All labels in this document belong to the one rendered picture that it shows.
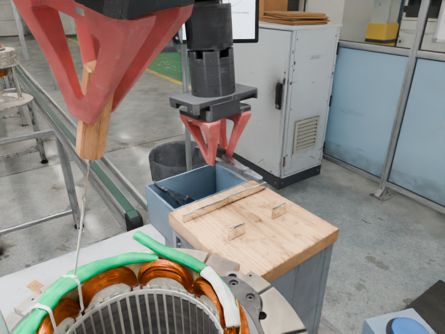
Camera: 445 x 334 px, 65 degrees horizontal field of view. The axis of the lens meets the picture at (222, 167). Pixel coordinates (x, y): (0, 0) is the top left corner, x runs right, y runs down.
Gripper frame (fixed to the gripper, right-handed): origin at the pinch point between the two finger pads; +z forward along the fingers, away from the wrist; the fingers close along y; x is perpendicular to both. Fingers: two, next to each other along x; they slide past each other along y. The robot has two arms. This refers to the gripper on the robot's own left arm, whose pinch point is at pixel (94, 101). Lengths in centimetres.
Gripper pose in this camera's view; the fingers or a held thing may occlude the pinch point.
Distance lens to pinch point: 21.8
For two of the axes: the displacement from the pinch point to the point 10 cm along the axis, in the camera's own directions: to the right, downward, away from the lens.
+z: -3.0, 7.5, 5.9
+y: -3.5, 4.8, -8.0
